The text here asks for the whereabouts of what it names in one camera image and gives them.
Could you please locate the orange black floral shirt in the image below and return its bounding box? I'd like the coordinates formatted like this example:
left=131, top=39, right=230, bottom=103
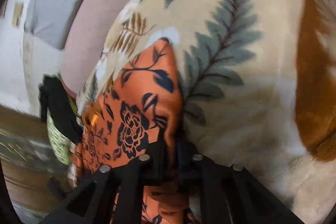
left=71, top=36, right=198, bottom=224

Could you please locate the green white patterned pillow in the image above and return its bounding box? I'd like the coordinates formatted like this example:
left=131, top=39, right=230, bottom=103
left=46, top=109, right=75, bottom=165

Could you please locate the wooden glass-panel wardrobe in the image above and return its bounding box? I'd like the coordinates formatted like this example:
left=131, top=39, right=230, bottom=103
left=1, top=106, right=71, bottom=223

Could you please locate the black garment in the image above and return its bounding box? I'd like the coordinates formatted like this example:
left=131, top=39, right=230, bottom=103
left=39, top=75, right=83, bottom=144

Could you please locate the cream leaf-print fleece blanket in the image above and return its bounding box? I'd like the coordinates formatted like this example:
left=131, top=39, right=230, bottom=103
left=77, top=0, right=335, bottom=223

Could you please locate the pink bolster cushion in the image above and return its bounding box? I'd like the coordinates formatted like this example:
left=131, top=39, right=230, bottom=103
left=60, top=0, right=129, bottom=98

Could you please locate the beige wall switch plate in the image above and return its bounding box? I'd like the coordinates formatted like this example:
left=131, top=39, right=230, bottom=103
left=12, top=2, right=24, bottom=28

